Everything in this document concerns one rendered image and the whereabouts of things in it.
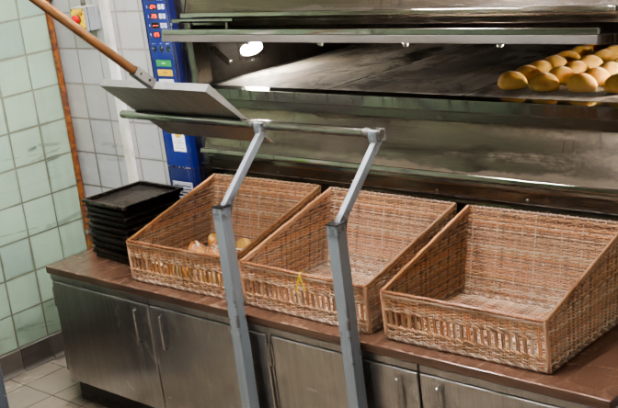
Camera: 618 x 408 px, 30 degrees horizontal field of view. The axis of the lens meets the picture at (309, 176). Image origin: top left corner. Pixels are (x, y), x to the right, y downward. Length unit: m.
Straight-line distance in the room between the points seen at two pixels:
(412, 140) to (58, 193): 1.94
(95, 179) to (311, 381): 1.85
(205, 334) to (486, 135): 1.16
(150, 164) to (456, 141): 1.57
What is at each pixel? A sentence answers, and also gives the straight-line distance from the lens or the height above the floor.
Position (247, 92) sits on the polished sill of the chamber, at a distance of 4.25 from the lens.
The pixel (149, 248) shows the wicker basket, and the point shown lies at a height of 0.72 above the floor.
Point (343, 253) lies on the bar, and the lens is 3.28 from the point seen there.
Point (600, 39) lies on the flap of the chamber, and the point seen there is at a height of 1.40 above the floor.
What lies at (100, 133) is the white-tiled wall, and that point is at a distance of 5.01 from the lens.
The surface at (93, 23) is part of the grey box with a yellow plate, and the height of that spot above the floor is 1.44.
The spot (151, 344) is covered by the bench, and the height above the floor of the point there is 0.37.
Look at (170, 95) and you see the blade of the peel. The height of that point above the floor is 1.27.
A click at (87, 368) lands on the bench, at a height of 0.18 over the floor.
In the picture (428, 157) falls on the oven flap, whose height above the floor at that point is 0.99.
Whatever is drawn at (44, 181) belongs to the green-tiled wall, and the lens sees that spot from 5.13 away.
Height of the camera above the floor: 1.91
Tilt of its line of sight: 14 degrees down
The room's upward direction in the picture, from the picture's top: 7 degrees counter-clockwise
